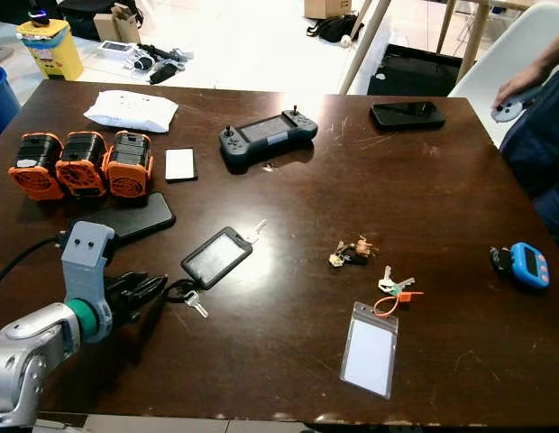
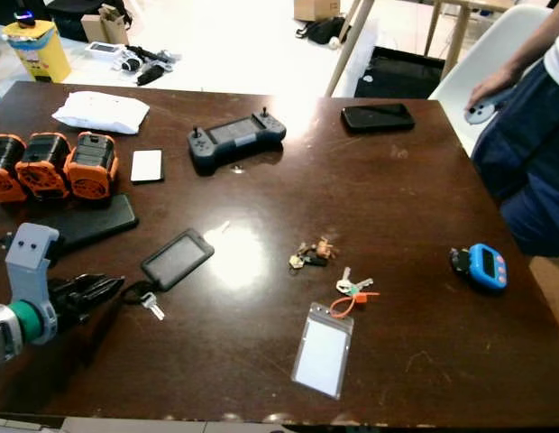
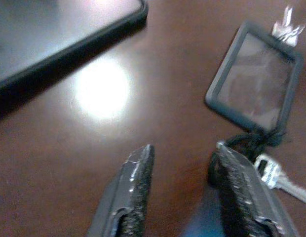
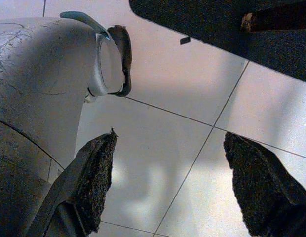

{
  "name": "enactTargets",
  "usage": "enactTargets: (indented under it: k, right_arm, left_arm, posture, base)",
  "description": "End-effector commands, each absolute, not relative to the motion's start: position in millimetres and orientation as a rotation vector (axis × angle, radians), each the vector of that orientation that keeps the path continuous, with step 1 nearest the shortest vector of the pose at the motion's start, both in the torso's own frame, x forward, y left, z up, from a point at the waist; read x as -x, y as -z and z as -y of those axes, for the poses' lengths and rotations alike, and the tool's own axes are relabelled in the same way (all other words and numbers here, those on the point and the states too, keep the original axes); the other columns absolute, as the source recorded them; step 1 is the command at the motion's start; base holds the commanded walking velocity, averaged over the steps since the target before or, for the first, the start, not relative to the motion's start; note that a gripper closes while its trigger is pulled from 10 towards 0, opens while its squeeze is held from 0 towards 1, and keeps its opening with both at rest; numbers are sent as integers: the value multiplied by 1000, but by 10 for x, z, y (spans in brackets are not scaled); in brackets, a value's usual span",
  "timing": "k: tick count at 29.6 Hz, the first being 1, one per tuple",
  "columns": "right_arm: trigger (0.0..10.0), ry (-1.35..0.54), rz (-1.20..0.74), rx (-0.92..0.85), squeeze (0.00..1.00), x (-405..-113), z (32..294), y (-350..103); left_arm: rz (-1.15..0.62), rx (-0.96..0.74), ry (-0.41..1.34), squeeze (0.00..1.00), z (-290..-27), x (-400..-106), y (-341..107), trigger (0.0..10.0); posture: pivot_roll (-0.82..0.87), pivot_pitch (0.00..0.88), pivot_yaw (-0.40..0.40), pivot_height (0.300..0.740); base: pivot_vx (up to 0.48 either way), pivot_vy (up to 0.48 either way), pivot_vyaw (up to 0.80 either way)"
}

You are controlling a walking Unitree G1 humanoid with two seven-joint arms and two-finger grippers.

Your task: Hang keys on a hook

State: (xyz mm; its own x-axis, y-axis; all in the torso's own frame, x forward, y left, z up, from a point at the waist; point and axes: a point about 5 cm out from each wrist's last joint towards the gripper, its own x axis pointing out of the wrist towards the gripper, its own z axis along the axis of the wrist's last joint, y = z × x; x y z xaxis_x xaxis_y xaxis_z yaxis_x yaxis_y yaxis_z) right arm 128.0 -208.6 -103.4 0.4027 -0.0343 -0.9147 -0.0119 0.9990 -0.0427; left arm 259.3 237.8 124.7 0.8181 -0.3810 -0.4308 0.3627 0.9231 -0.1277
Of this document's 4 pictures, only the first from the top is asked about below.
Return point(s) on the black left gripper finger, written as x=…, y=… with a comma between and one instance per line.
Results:
x=149, y=282
x=147, y=299

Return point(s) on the black card holder with keys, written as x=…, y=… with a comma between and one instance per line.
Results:
x=216, y=257

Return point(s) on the small grey controller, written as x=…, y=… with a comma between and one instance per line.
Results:
x=507, y=111

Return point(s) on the person's forearm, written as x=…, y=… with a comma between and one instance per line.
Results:
x=554, y=54

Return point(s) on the person's hand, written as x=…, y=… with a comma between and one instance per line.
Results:
x=523, y=81

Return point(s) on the black power bank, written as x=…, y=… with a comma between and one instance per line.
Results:
x=135, y=216

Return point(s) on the orange black battery pack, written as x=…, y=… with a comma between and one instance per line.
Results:
x=83, y=164
x=36, y=167
x=130, y=165

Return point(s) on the blue digital timer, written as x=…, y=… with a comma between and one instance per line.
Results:
x=529, y=266

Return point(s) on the white plastic pouch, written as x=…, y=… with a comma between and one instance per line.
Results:
x=131, y=110

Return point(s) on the person in blue trousers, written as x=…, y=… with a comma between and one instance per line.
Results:
x=543, y=153

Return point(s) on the dark grey handheld remote controller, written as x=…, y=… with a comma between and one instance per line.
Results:
x=266, y=135

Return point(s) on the black gear pile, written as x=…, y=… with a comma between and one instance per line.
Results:
x=160, y=63

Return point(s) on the clear badge holder white card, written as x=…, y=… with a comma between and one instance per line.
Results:
x=370, y=352

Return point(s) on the blue bin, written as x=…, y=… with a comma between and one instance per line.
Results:
x=2, y=101

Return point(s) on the white device on floor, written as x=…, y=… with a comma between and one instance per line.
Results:
x=117, y=50

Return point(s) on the yellow box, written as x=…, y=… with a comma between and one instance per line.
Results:
x=52, y=52

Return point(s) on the brown paper bag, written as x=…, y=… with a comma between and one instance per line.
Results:
x=117, y=25

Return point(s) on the white plastic chair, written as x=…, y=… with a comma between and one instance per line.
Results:
x=500, y=54

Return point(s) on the black smartphone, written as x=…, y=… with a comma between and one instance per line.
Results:
x=407, y=115

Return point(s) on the black bag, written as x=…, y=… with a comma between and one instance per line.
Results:
x=338, y=29

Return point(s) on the light wooden table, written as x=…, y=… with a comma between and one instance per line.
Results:
x=365, y=45

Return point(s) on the black floor mat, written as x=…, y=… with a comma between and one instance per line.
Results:
x=415, y=72

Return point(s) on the cardboard box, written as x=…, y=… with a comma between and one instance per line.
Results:
x=326, y=7

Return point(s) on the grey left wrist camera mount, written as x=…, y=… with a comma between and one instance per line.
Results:
x=86, y=257

